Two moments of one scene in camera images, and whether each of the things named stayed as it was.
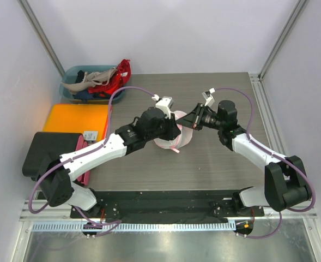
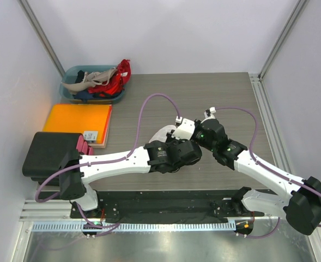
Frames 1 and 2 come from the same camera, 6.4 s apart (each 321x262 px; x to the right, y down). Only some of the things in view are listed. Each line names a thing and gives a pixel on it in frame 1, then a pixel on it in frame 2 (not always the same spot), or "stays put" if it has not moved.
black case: (44, 147) stays put
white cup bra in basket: (91, 79) stays put
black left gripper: (173, 131) → (170, 140)
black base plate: (151, 207) stays put
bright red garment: (121, 78) stays put
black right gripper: (194, 119) → (198, 125)
